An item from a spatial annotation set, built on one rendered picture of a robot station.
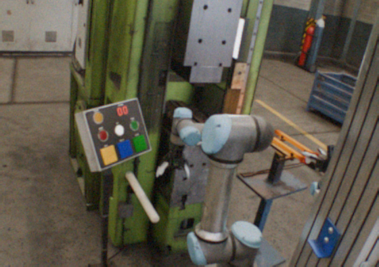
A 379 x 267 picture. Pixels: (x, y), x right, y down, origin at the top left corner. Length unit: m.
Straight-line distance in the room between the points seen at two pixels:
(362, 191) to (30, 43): 6.67
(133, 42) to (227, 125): 1.01
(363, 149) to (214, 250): 0.58
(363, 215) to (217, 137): 0.44
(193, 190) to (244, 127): 1.27
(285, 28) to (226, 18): 8.12
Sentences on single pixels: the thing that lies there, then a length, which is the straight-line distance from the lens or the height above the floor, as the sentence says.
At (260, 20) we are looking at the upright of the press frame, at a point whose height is 1.63.
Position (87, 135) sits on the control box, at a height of 1.10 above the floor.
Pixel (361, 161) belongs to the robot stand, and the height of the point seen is 1.48.
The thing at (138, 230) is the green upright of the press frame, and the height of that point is 0.14.
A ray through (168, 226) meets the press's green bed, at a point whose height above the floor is 0.30.
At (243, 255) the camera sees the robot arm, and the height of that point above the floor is 0.98.
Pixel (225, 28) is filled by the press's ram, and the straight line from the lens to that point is 1.96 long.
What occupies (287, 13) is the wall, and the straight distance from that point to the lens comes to 9.97.
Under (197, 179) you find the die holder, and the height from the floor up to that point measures 0.66.
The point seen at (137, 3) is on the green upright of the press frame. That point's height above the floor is 1.66.
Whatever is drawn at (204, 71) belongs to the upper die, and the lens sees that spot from 1.96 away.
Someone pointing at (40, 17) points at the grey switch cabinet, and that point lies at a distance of 7.04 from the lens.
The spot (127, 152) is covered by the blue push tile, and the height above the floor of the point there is 1.00.
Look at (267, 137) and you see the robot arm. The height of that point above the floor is 1.42.
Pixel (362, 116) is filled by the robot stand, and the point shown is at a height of 1.58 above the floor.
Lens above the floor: 1.84
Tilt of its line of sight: 24 degrees down
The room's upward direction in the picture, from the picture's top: 9 degrees clockwise
